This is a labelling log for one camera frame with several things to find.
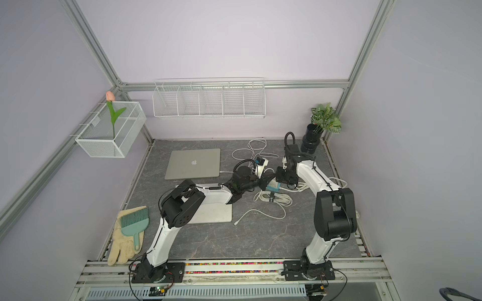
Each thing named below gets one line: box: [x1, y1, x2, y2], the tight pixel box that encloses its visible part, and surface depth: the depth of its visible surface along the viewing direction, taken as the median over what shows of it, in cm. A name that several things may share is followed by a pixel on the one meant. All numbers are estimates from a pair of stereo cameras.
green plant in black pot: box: [300, 102, 342, 155], surface depth 101 cm
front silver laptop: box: [187, 183, 233, 224], surface depth 74 cm
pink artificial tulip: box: [106, 90, 127, 143], surface depth 86 cm
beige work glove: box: [107, 205, 147, 266], surface depth 82 cm
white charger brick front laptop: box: [254, 157, 270, 179], surface depth 84 cm
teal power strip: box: [265, 176, 282, 192], surface depth 93 cm
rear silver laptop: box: [164, 147, 221, 180], surface depth 115 cm
